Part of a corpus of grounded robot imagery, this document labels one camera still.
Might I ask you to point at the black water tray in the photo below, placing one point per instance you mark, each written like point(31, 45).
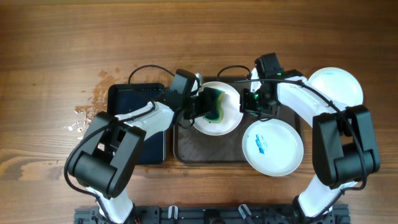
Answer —
point(123, 100)

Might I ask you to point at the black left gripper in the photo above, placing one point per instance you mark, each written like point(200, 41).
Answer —
point(206, 100)

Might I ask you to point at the dark brown serving tray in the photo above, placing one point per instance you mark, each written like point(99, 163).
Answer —
point(190, 146)

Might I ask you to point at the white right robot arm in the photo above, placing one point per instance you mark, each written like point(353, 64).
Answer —
point(344, 147)

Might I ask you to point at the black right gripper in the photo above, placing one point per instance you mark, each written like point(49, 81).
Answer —
point(245, 106)

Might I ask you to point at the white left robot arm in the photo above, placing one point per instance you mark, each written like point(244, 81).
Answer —
point(102, 164)

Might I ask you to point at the green yellow sponge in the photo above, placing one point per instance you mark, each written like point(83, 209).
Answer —
point(216, 113)

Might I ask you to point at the white plate blue stain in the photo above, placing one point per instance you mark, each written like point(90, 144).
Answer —
point(339, 85)

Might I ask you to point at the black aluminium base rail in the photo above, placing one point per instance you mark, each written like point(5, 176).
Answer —
point(277, 213)

